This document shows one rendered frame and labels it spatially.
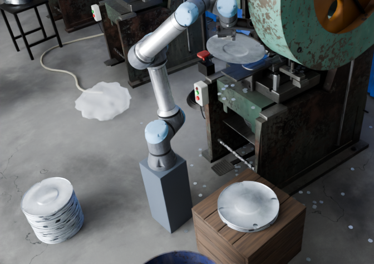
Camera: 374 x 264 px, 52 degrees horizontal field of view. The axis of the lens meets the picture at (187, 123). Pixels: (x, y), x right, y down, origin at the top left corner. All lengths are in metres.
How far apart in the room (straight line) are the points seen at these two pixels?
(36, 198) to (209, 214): 1.03
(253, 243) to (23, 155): 1.97
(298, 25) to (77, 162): 1.92
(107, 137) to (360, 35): 1.96
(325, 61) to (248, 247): 0.86
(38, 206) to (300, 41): 1.62
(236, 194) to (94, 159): 1.29
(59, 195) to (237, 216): 1.04
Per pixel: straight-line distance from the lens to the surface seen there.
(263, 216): 1.85
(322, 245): 2.26
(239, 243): 1.79
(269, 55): 2.21
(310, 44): 1.62
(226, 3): 1.51
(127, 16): 3.36
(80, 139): 3.11
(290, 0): 1.45
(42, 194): 2.39
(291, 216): 1.90
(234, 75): 2.04
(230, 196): 1.92
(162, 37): 1.54
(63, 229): 2.37
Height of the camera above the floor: 1.82
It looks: 37 degrees down
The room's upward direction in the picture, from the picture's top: 7 degrees counter-clockwise
